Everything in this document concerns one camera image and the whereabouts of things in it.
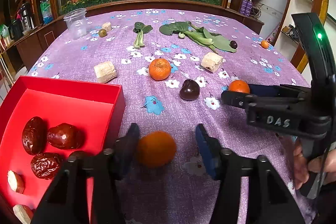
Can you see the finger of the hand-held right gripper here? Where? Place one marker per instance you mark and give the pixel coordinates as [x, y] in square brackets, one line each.
[236, 99]
[278, 90]

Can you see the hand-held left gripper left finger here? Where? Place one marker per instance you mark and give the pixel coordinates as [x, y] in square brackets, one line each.
[131, 142]

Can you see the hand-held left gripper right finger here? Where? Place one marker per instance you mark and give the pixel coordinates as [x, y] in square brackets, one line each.
[207, 155]

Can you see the dark plum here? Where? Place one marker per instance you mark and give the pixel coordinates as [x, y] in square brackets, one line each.
[233, 44]
[78, 154]
[189, 89]

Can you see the smooth red jujube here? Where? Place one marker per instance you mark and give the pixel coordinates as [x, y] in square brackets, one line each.
[64, 136]

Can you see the red box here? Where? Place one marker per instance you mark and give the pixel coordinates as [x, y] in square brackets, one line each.
[65, 108]

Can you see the wrinkled red jujube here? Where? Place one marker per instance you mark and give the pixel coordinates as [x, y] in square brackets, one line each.
[46, 165]

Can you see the dark wrinkled jujube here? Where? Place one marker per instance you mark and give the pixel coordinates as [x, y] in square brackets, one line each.
[33, 134]

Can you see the beige sugarcane chunk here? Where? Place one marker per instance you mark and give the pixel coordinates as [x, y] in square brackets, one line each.
[212, 61]
[15, 181]
[105, 71]
[22, 213]

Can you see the person's right hand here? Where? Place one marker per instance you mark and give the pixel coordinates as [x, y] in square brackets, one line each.
[300, 166]

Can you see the purple floral tablecloth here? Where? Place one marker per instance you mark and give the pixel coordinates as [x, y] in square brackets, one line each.
[168, 113]

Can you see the small tangerine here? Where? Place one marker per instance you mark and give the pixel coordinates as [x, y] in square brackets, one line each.
[265, 44]

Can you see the large green leaf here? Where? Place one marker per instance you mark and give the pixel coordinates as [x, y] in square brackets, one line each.
[220, 43]

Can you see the green bok choy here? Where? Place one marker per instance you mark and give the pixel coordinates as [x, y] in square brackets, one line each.
[173, 28]

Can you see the small bok choy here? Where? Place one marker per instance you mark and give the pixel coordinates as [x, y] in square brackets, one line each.
[140, 32]

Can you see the small green fruit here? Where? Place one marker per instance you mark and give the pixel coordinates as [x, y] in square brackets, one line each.
[102, 32]

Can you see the small beige sugarcane piece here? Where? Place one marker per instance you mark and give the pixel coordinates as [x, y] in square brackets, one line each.
[106, 27]

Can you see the clear plastic cup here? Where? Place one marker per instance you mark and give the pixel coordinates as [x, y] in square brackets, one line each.
[75, 23]

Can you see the green label plastic bottle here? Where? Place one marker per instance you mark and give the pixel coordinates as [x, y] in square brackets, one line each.
[46, 10]

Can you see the black mug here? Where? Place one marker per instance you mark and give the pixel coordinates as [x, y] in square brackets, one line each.
[15, 29]

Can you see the steel thermos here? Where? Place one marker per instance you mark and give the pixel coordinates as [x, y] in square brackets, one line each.
[26, 15]

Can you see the cluttered wall shelf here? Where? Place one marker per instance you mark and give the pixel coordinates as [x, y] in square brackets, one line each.
[288, 31]

